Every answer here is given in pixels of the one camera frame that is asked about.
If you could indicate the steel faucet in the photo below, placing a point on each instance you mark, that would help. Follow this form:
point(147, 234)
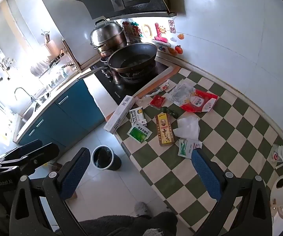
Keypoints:
point(23, 89)

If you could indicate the clear plastic bag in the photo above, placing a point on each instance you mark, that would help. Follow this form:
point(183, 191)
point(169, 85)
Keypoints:
point(179, 92)

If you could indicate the blue kitchen cabinet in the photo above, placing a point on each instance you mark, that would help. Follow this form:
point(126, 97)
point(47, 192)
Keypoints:
point(65, 118)

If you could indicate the colourful wall stickers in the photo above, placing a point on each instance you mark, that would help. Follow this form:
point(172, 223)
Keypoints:
point(161, 33)

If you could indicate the grey fluffy slipper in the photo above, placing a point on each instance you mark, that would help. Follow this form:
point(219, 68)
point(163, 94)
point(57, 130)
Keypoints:
point(141, 209)

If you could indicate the dark green bottle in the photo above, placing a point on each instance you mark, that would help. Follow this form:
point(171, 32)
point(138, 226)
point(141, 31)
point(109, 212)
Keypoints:
point(171, 111)

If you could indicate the green and white medicine box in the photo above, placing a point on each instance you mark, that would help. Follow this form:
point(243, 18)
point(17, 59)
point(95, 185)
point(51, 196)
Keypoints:
point(137, 115)

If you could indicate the steel pot with lid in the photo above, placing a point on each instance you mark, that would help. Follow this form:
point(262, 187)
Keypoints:
point(107, 33)

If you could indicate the yellow and brown box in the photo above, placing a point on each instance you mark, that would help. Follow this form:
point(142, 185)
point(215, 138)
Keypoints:
point(164, 130)

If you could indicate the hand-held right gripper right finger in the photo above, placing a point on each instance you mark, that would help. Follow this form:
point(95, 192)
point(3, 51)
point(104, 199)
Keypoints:
point(206, 174)

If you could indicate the long white box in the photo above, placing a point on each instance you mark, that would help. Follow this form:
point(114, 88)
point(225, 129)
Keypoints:
point(118, 118)

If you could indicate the person's dark trouser leg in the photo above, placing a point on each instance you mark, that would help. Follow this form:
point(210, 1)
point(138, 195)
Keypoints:
point(121, 226)

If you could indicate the dish rack with dishes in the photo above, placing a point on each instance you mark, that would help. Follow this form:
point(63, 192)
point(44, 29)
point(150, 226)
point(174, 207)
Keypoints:
point(50, 71)

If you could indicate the black gas stove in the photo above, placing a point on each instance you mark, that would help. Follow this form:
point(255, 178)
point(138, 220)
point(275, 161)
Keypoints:
point(118, 92)

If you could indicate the white round trash bin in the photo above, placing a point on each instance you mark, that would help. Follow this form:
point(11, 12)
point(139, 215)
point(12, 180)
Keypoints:
point(104, 158)

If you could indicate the white and red sachet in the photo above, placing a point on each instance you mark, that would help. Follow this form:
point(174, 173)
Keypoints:
point(197, 145)

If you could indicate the white and green sachet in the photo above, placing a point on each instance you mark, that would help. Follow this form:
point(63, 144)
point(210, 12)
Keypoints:
point(184, 148)

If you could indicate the red and white wrapper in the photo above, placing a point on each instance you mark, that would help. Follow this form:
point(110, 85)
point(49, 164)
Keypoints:
point(164, 87)

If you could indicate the white tissue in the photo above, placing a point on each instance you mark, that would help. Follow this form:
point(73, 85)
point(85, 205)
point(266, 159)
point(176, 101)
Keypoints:
point(188, 127)

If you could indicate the utensil holder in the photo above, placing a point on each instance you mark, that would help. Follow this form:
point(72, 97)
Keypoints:
point(50, 48)

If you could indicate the red and white plastic bag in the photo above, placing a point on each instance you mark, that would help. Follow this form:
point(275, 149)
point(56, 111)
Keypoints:
point(200, 102)

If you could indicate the steel sink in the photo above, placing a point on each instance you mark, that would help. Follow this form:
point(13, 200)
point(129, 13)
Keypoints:
point(30, 113)

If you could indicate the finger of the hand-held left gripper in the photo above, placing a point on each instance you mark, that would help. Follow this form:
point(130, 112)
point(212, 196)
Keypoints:
point(23, 148)
point(43, 152)

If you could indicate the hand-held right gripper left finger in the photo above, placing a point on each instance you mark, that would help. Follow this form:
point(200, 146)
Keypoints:
point(73, 174)

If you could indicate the dark wok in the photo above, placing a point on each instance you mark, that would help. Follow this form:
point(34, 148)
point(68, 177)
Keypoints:
point(131, 57)

